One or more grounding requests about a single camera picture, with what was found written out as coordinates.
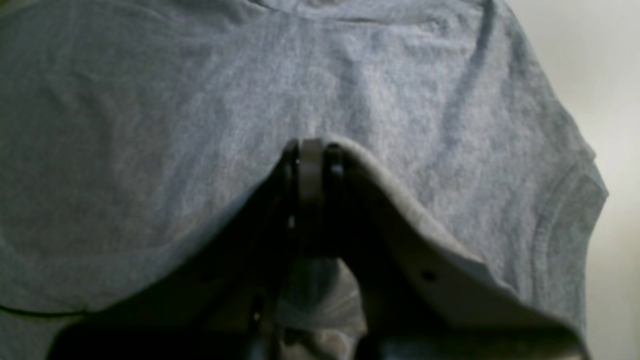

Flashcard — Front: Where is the grey T-shirt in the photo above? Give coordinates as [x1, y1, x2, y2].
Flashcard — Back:
[0, 0, 608, 360]

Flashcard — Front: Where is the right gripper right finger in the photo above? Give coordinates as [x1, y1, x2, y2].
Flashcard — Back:
[324, 143, 401, 360]

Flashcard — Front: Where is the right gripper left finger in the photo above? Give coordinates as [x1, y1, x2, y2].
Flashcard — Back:
[47, 140, 299, 360]

